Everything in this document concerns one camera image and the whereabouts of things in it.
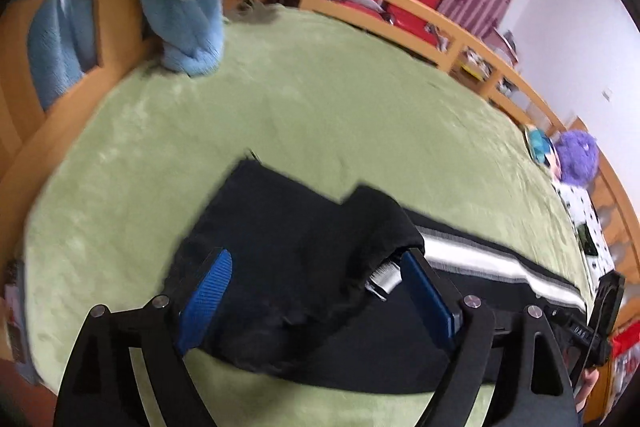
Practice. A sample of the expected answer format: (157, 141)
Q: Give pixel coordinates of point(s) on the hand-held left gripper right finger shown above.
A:
(430, 302)

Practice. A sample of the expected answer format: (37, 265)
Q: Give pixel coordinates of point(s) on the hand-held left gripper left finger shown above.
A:
(210, 287)

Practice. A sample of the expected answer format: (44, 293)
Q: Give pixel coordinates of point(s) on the black pants with white stripe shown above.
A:
(300, 257)

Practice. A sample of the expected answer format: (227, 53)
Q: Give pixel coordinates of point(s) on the person's right hand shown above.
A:
(587, 387)

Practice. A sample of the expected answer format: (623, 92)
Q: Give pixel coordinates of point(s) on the white dotted pillow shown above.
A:
(575, 207)

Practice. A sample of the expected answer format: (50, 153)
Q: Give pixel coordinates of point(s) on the purple plush toy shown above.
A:
(577, 157)

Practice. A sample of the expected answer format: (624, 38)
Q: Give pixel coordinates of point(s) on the teal plush toy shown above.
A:
(542, 147)

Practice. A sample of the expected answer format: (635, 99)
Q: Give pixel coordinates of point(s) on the green fleece blanket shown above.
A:
(325, 107)

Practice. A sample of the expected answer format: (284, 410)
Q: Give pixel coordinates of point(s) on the white wall socket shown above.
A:
(607, 94)

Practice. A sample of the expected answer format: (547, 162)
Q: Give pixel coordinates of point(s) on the wooden bed frame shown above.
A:
(15, 57)

